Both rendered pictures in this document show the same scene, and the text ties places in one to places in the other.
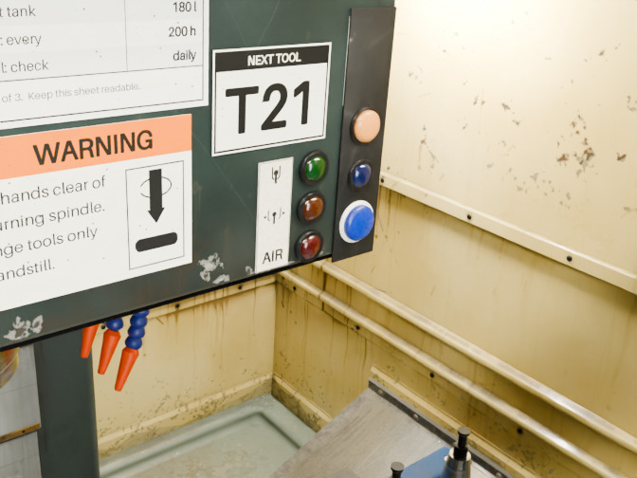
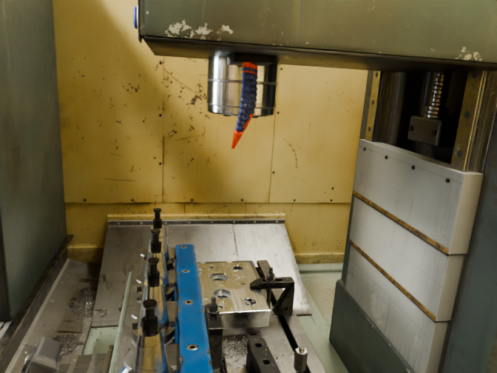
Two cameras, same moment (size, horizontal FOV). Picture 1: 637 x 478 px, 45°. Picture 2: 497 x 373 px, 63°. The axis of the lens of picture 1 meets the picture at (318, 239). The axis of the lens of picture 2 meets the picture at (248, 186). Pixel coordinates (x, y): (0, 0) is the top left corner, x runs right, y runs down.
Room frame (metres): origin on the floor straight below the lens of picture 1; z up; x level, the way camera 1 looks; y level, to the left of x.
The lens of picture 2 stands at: (1.03, -0.49, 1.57)
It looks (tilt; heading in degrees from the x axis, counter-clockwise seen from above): 15 degrees down; 119
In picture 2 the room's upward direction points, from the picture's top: 3 degrees clockwise
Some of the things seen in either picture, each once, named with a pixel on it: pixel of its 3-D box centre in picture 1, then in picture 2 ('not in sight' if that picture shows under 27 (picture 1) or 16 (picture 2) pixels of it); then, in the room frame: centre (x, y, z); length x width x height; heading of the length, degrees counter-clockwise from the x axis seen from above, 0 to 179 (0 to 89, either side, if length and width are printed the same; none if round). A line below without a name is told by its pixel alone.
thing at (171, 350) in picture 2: not in sight; (151, 358); (0.71, -0.14, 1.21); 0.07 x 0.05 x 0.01; 41
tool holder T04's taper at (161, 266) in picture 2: not in sight; (155, 269); (0.60, -0.02, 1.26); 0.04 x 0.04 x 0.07
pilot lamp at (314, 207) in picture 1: (312, 208); not in sight; (0.55, 0.01, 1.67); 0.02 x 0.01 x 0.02; 131
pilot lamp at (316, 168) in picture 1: (315, 168); not in sight; (0.55, 0.01, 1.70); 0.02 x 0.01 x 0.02; 131
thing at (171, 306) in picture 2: not in sight; (154, 311); (0.64, -0.06, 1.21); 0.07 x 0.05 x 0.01; 41
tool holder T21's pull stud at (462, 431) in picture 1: (462, 442); (149, 316); (0.74, -0.19, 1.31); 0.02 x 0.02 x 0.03
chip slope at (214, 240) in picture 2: not in sight; (205, 273); (0.11, 0.83, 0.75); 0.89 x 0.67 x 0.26; 41
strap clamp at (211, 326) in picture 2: not in sight; (212, 325); (0.54, 0.26, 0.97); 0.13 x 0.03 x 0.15; 131
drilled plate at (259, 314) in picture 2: not in sight; (220, 292); (0.45, 0.41, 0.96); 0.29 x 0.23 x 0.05; 131
